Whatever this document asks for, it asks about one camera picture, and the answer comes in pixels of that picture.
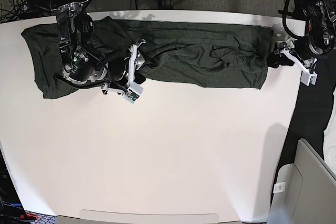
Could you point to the grey plastic bin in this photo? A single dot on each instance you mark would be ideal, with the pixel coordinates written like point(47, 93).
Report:
point(304, 191)

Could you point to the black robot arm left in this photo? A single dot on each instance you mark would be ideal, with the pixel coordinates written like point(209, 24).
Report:
point(319, 38)

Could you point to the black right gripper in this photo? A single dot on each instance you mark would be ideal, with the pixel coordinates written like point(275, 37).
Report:
point(119, 71)

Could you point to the red black tool bottom-left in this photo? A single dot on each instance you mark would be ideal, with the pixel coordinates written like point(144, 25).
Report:
point(28, 217)

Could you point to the dark green long-sleeve shirt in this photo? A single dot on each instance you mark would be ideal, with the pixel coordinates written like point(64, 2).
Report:
point(204, 54)

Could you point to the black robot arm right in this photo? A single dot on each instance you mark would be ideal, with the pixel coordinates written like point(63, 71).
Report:
point(83, 65)

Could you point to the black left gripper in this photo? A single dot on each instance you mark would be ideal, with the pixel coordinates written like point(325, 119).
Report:
point(305, 49)

